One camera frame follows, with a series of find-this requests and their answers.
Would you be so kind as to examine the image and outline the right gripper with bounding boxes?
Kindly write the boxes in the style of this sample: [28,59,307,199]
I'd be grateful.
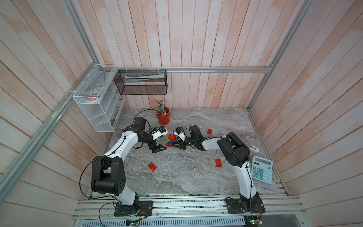
[171,137,197,151]

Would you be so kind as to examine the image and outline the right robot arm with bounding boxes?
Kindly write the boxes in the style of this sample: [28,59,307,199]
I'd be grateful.
[172,125,266,213]

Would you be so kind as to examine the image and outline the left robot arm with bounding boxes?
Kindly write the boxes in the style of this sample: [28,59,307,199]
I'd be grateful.
[91,117,168,206]

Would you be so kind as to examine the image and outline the red pen cup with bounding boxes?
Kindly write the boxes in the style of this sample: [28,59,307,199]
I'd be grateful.
[156,108,170,125]

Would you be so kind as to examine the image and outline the pens in cup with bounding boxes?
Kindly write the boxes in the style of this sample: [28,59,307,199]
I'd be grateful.
[157,100,169,115]

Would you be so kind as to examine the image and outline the small white pink object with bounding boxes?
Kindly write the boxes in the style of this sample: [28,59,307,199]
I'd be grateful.
[249,145,260,153]

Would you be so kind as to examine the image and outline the black mesh basket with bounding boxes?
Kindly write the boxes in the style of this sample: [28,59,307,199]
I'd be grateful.
[114,70,168,96]

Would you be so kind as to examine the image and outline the calculator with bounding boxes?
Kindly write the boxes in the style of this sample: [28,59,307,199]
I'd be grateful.
[251,156,273,184]

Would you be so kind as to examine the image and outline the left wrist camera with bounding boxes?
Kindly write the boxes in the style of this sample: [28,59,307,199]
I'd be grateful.
[150,125,168,140]

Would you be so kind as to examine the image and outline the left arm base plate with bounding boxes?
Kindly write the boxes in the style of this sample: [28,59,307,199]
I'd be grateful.
[114,201,153,218]

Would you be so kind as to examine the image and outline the white wire shelf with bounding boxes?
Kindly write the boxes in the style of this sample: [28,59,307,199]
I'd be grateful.
[73,64,125,132]

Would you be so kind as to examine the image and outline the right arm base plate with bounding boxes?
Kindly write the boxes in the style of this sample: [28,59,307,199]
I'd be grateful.
[225,197,266,214]

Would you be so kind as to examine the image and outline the aluminium rail front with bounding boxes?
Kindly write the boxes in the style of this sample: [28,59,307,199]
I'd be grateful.
[72,194,307,220]

